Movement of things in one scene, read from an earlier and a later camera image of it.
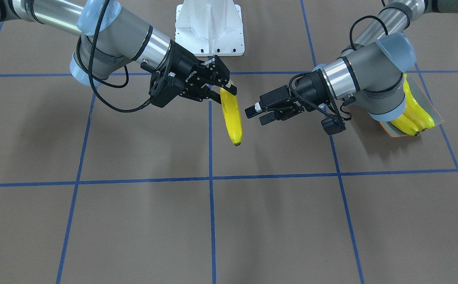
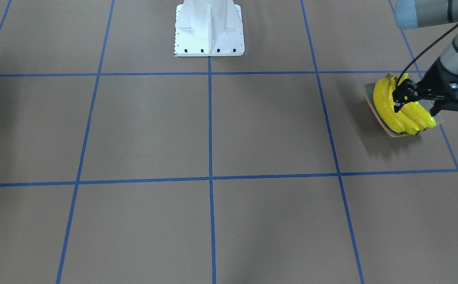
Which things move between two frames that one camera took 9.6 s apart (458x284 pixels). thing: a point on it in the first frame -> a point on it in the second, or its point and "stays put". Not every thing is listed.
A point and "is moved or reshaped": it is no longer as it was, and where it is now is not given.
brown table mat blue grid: x=70 y=190 stays put
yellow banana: x=404 y=124 stays put
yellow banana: x=231 y=116 is moved or reshaped
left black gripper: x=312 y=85 -> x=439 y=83
